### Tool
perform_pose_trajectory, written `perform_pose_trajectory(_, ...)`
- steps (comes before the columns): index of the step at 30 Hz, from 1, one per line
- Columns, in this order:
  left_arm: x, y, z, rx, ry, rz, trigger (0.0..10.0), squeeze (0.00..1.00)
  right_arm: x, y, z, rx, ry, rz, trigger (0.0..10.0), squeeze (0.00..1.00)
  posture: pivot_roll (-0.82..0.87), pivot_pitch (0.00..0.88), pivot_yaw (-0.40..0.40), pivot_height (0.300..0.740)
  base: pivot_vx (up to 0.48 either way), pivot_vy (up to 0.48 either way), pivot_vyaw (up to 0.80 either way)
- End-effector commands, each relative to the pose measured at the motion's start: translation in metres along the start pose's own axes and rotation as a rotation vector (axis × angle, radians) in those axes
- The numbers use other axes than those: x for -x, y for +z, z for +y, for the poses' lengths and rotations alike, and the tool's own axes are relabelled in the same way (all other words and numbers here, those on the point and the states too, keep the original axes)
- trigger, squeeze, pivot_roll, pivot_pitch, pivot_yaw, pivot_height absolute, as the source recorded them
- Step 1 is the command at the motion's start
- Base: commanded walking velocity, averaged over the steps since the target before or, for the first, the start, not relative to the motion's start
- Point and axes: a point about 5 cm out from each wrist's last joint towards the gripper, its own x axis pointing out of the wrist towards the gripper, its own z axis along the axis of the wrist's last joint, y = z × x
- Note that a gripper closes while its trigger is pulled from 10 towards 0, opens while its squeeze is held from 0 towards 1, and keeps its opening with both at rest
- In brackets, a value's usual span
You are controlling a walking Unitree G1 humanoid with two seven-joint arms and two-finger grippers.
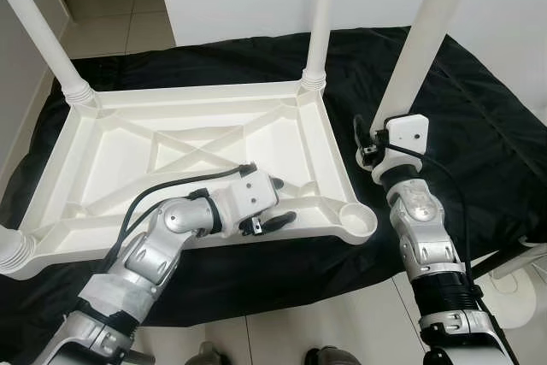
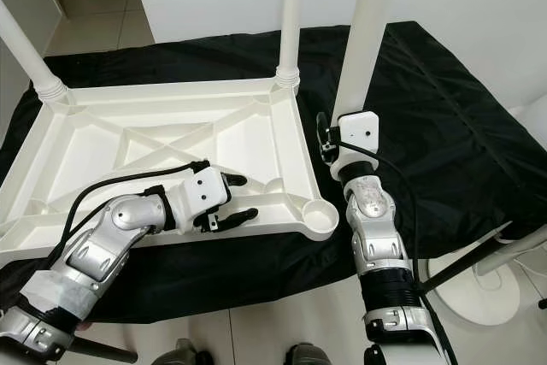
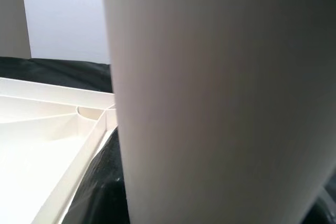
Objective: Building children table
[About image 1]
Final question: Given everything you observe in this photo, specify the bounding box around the white plastic table top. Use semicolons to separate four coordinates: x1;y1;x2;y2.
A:
0;79;379;282

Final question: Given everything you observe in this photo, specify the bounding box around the black cloth table cover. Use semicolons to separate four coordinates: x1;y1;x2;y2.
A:
0;27;547;332

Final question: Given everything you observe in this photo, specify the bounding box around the grey robot left foot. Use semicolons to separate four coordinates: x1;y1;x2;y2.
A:
195;341;225;365

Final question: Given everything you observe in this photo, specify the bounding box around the grey robot foot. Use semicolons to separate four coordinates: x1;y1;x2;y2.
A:
305;346;364;365
195;341;225;365

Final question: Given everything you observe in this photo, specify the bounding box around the grey robot right foot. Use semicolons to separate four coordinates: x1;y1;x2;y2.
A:
305;346;364;365

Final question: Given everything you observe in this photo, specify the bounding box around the black metal table leg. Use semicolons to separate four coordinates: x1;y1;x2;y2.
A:
470;241;535;280
124;348;159;364

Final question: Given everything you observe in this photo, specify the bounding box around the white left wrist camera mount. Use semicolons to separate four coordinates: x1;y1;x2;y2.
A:
214;168;279;233

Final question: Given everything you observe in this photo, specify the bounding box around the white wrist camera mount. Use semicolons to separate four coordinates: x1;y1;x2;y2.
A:
369;114;430;182
214;168;279;233

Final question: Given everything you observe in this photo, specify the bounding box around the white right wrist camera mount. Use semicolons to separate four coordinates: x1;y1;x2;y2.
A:
369;114;430;182

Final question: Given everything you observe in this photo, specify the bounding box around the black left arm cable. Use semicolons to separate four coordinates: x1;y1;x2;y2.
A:
120;162;257;250

